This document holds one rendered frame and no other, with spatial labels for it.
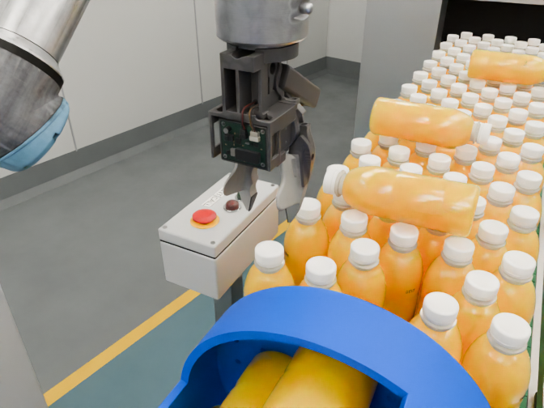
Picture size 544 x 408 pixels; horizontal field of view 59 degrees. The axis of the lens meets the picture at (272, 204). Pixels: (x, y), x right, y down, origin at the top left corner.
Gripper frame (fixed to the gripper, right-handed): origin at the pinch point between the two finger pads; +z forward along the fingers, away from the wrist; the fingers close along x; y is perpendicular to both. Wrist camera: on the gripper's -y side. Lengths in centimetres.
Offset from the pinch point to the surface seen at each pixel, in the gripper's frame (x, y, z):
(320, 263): 6.6, -0.9, 7.5
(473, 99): 15, -76, 7
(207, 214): -12.8, -3.9, 7.6
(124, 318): -102, -59, 119
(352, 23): -137, -439, 65
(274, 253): 0.5, 0.1, 7.4
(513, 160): 26, -44, 7
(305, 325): 13.6, 20.7, -4.3
